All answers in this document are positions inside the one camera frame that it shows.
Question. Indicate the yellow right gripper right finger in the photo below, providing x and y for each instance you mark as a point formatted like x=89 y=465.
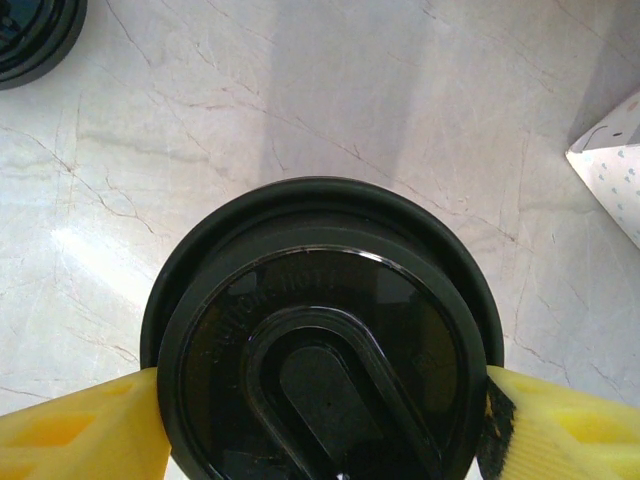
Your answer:
x=575 y=440

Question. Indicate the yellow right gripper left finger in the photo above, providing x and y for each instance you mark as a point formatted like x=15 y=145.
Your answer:
x=75 y=440

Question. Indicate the white patterned gift bag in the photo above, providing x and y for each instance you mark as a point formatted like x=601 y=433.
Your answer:
x=615 y=170

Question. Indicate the black lidded coffee cup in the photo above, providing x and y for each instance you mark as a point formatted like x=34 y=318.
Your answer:
x=320 y=300

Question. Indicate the black lid stack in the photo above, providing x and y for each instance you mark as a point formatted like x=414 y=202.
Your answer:
x=30 y=40

